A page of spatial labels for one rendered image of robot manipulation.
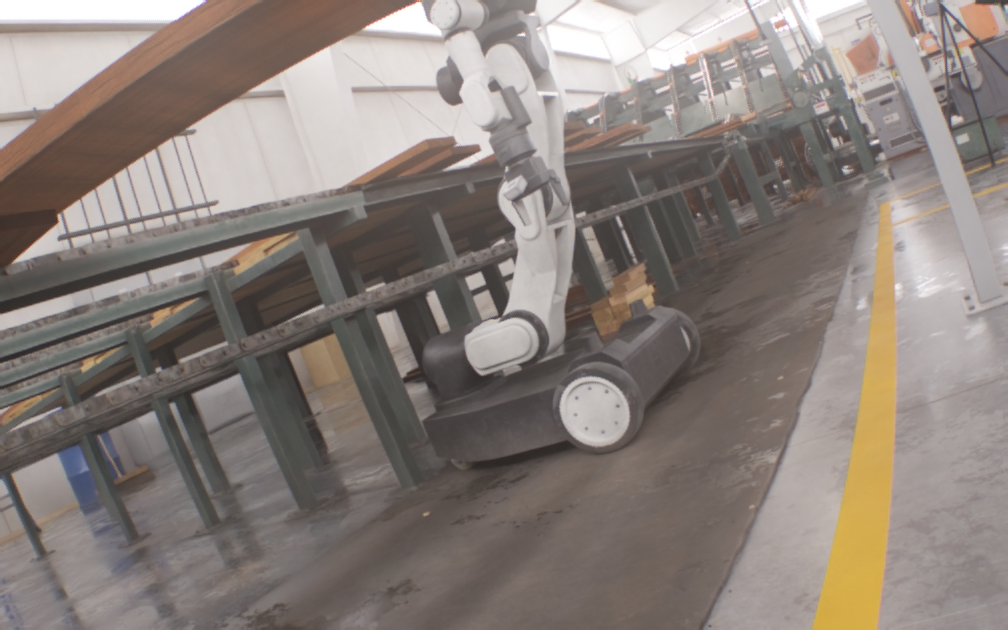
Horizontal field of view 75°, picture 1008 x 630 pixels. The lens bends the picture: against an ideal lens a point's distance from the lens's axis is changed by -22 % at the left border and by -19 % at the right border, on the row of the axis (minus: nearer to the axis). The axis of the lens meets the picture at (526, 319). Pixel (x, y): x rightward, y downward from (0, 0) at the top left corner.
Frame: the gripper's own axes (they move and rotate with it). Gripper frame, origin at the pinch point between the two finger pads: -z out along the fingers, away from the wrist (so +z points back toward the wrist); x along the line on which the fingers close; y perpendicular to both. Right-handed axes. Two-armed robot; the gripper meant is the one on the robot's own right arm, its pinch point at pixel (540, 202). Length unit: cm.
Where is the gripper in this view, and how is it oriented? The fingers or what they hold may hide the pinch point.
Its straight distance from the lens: 177.9
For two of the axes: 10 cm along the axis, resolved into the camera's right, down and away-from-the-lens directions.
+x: 7.3, -3.4, -6.0
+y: 5.4, -2.6, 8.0
